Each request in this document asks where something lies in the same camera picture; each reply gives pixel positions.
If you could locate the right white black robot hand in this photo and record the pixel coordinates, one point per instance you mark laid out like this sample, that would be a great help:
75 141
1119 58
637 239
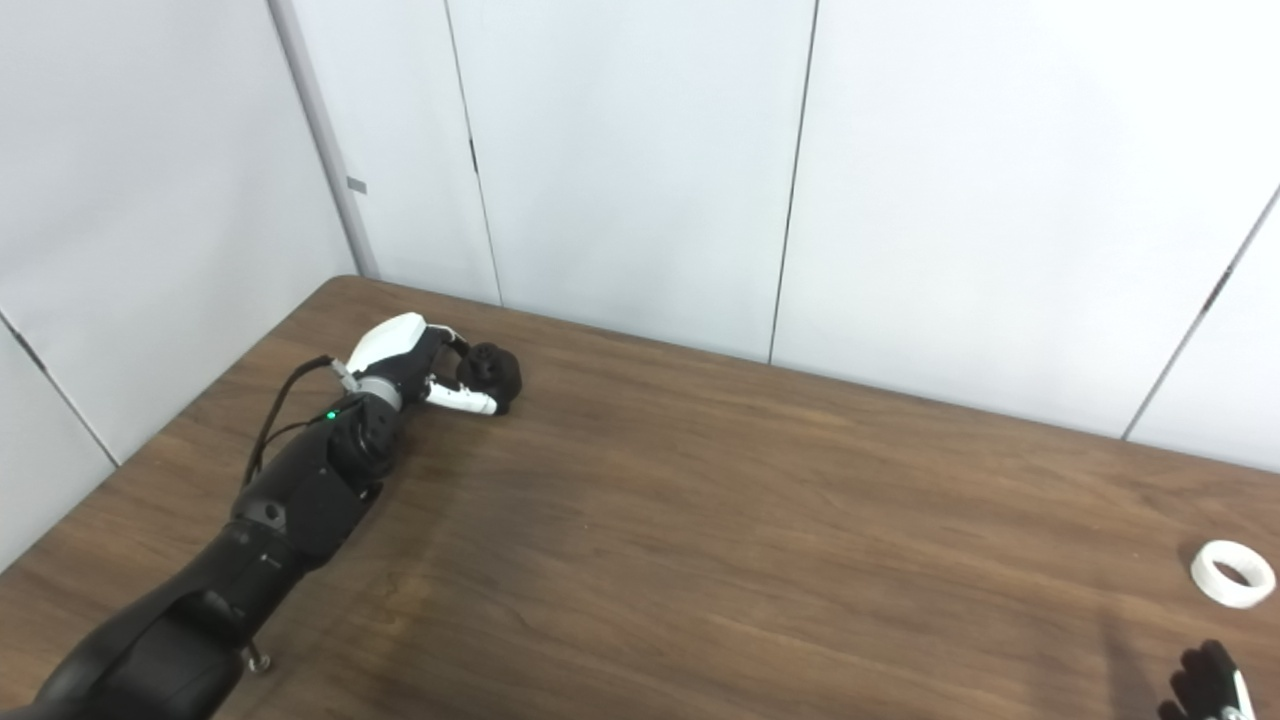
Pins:
1205 690

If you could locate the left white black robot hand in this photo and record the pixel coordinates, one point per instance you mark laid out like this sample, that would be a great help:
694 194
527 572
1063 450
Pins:
390 345

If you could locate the round black part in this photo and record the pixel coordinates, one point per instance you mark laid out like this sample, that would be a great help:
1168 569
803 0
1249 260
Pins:
495 370

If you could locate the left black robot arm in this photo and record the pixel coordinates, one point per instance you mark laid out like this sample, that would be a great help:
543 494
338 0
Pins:
300 500

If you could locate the grey wall corner post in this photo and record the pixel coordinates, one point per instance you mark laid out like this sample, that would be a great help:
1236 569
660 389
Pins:
312 100

